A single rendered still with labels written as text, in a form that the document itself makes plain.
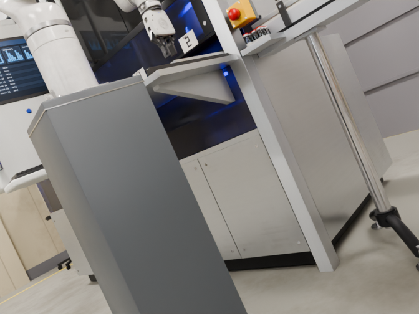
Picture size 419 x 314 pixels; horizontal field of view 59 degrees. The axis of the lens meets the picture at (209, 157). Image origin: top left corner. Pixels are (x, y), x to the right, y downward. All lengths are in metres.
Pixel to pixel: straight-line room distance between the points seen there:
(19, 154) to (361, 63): 2.77
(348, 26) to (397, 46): 0.45
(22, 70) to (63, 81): 1.10
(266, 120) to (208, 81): 0.25
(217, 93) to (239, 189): 0.42
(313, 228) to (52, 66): 1.03
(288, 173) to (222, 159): 0.30
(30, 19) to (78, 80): 0.18
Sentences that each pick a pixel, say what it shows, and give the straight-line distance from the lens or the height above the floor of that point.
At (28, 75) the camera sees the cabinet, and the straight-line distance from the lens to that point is 2.07.
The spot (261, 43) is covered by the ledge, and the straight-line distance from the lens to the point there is 1.35.
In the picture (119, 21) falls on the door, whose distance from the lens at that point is 1.84.
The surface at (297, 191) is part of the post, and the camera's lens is 1.42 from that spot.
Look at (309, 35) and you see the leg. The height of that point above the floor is 0.83.
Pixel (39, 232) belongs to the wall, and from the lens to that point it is 4.69.
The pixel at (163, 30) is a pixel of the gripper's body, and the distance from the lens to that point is 1.45.
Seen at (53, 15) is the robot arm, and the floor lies 1.07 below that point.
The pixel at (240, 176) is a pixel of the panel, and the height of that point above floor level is 0.45.
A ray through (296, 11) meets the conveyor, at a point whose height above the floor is 0.92.
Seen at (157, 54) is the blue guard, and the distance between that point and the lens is 1.67.
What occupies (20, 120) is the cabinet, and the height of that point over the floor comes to 1.08.
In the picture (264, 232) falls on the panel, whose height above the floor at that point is 0.19.
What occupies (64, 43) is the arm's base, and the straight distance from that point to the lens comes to 1.01.
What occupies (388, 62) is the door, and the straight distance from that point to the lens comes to 3.47.
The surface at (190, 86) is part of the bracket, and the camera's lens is 1.29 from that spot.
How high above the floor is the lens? 0.65
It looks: 3 degrees down
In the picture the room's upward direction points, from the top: 24 degrees counter-clockwise
